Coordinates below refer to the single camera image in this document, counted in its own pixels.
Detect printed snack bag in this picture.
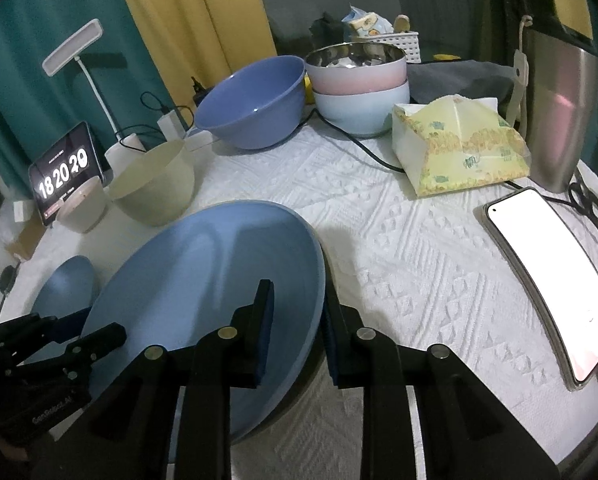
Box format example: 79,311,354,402
341,5,394,40

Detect pale green bowl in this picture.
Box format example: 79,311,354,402
110,140,196,227

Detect white strap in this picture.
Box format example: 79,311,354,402
509,15,534,126

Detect black adapter cable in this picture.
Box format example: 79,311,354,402
299,109,410,173

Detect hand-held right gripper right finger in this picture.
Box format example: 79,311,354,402
322,280,562,480

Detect dark grey cloth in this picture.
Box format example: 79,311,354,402
406,60,517,107

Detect pink dotted dish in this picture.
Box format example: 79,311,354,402
56,176,108,233

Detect white desk lamp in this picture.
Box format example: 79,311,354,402
42,18,147,176

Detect purple-blue bowl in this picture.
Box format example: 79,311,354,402
195,55,307,150

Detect cardboard box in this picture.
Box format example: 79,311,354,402
6,200,47,261

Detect smartphone with lit screen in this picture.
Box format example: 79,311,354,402
476,186,598,392

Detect light blue bowl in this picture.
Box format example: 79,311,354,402
313,80,410,138

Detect tablet showing clock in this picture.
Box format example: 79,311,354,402
28,121,110,227

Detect stainless steel flask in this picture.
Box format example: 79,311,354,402
524,27,598,193

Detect teal curtain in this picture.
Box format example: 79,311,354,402
0,0,182,201

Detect black lamp cable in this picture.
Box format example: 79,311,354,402
115,130,147,152

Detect black charger cable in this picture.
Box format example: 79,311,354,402
140,91,196,133

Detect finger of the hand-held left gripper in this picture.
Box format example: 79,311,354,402
44,306,94,345
61,322,128,377

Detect pink steel-lined bowl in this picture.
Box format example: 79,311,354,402
305,44,408,96

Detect small blue dish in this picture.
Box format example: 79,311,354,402
29,255,100,343

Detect white plastic basket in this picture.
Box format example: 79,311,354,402
351,31,420,63

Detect white charger block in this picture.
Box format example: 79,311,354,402
158,114,190,141

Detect yellow curtain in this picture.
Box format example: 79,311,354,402
111,0,280,106

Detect large blue plate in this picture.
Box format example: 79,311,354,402
81,200,327,443

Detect yellow tissue pack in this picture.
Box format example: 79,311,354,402
391,95,531,197

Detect white textured tablecloth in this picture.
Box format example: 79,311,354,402
0,107,598,480

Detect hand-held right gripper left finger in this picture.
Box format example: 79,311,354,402
31,279,277,480

